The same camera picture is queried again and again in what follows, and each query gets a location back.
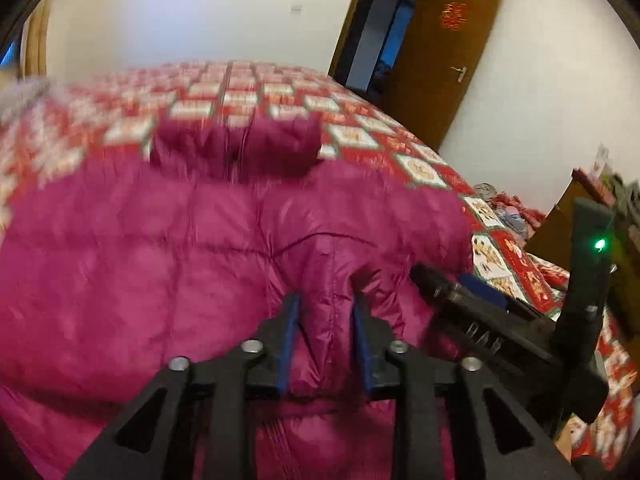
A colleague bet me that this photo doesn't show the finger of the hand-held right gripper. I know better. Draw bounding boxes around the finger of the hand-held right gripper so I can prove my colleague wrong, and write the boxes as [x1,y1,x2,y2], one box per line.
[457,273,565,328]
[410,262,557,363]

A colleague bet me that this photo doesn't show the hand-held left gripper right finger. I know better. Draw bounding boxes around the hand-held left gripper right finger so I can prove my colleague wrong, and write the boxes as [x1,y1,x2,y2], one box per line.
[350,290,583,480]

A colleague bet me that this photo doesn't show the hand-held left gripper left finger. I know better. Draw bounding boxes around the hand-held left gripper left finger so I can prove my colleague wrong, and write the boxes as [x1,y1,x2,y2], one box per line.
[64,291,302,480]

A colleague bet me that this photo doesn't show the magenta down jacket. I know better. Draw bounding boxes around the magenta down jacket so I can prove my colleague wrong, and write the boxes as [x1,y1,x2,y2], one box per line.
[0,110,476,480]

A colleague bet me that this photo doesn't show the pile of clothes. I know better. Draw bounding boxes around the pile of clothes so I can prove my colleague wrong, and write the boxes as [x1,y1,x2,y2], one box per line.
[472,182,547,247]

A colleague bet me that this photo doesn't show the grey clothes on cabinet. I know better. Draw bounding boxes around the grey clothes on cabinet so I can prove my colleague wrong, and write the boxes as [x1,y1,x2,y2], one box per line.
[602,172,640,221]

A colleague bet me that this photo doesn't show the brown wooden cabinet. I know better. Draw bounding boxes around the brown wooden cabinet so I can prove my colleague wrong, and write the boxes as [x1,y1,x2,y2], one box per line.
[524,167,640,266]

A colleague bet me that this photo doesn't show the brown wooden door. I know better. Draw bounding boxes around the brown wooden door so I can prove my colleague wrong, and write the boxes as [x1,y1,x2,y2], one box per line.
[382,0,504,154]

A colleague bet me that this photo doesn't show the red printed bed blanket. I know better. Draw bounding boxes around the red printed bed blanket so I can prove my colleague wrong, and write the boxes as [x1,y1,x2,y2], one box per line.
[0,60,637,463]

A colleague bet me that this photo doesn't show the red paper door decoration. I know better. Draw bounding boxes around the red paper door decoration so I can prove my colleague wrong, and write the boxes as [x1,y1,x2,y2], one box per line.
[439,2,469,32]

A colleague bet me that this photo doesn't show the wooden headboard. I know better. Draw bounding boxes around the wooden headboard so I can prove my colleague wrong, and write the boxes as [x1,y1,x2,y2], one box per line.
[22,4,52,81]

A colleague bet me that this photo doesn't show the brown wooden door frame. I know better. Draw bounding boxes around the brown wooden door frame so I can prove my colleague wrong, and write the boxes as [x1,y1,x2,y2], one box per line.
[327,0,442,107]

